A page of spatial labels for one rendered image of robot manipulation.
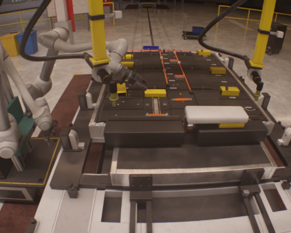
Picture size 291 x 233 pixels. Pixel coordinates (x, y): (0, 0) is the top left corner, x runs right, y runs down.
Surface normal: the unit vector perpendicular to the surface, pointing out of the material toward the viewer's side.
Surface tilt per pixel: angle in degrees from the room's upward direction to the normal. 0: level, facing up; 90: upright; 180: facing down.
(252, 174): 90
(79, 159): 0
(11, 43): 94
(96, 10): 90
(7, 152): 97
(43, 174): 0
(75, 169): 0
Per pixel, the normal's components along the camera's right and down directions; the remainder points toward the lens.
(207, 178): 0.00, 0.57
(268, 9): -0.24, 0.55
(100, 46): 0.47, 0.51
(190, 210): 0.00, -0.82
